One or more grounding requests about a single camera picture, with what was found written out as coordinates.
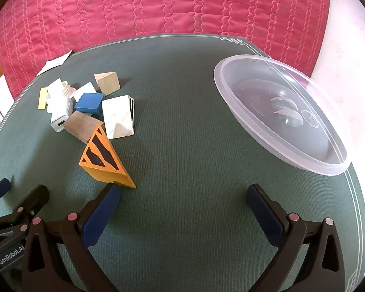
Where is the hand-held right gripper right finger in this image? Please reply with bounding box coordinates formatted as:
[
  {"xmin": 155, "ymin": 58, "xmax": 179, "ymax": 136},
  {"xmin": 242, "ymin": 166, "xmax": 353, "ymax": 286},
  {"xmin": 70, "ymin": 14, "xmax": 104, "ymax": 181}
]
[{"xmin": 246, "ymin": 184, "xmax": 346, "ymax": 292}]

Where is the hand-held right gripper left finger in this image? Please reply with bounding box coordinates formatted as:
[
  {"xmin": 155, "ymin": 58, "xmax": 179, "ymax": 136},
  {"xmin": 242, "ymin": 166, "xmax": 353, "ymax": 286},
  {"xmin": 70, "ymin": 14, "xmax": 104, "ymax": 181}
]
[{"xmin": 21, "ymin": 185, "xmax": 122, "ymax": 292}]

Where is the orange black-patterned triangular block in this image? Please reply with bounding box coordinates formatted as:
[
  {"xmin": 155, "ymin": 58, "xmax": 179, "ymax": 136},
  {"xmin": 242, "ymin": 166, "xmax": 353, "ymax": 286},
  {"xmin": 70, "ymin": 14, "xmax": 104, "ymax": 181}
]
[{"xmin": 79, "ymin": 124, "xmax": 137, "ymax": 189}]

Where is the grey-brown wooden block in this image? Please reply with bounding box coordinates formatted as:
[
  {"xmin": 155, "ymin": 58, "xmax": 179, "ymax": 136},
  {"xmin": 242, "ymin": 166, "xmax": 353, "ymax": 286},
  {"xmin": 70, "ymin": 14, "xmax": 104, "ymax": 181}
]
[{"xmin": 64, "ymin": 110, "xmax": 105, "ymax": 144}]

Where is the white charger adapter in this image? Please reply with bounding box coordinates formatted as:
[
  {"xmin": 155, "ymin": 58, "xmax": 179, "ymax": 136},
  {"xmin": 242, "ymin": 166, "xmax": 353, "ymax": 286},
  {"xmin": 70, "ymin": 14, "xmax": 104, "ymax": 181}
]
[{"xmin": 51, "ymin": 97, "xmax": 74, "ymax": 133}]

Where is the clear plastic bowl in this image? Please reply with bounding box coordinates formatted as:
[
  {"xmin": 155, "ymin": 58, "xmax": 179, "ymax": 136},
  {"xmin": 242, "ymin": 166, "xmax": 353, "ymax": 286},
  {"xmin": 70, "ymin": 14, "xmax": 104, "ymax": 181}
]
[{"xmin": 213, "ymin": 54, "xmax": 352, "ymax": 176}]

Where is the white marbled triangular block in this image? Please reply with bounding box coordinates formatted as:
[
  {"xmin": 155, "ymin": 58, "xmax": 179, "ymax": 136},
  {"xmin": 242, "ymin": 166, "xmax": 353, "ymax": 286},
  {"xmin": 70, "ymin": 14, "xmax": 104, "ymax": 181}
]
[{"xmin": 102, "ymin": 95, "xmax": 136, "ymax": 139}]

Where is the blue wooden block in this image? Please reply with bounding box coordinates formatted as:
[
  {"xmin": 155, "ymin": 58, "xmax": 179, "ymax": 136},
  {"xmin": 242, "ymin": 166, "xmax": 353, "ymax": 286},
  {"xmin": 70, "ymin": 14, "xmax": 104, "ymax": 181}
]
[{"xmin": 74, "ymin": 93, "xmax": 104, "ymax": 115}]

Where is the white wooden block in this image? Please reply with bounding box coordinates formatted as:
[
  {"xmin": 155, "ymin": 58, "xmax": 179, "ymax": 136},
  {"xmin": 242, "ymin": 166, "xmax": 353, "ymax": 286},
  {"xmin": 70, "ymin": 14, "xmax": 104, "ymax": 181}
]
[{"xmin": 71, "ymin": 82, "xmax": 97, "ymax": 102}]

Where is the green table mat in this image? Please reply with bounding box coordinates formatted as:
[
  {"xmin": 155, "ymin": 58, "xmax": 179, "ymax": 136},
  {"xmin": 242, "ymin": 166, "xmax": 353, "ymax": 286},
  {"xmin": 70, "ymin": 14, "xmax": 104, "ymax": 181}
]
[{"xmin": 0, "ymin": 33, "xmax": 365, "ymax": 292}]

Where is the white threaded plastic cap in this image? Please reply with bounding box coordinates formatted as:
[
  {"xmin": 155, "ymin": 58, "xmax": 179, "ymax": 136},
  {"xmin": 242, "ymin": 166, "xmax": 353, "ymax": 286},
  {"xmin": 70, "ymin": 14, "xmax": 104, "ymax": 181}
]
[{"xmin": 46, "ymin": 78, "xmax": 76, "ymax": 111}]

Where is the natural wooden triangular block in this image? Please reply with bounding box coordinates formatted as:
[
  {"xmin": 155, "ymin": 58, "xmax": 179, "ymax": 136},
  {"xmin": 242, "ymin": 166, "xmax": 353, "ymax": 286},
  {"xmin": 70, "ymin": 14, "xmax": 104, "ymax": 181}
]
[{"xmin": 94, "ymin": 72, "xmax": 121, "ymax": 95}]

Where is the white paper card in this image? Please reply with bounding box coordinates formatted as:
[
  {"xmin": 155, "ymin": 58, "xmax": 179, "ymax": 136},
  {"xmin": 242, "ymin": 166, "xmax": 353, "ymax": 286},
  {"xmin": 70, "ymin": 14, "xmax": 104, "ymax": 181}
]
[{"xmin": 36, "ymin": 51, "xmax": 72, "ymax": 77}]

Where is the red quilted blanket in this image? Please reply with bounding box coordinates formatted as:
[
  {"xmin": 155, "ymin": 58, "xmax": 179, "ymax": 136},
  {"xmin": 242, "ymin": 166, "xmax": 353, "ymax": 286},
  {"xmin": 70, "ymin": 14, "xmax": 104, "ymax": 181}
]
[{"xmin": 0, "ymin": 0, "xmax": 335, "ymax": 98}]

